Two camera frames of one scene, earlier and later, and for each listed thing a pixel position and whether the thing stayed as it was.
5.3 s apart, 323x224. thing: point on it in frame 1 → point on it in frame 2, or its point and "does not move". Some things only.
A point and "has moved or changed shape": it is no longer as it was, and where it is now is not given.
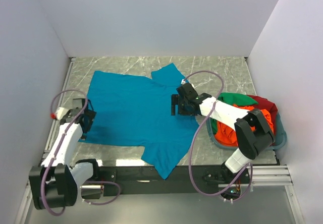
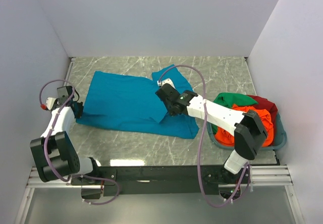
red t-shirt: [270, 107] does not move
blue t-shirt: [134, 110] has moved or changed shape
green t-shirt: [236, 99] does not move
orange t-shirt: [226, 135] does not move
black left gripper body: [90, 115] → [78, 113]
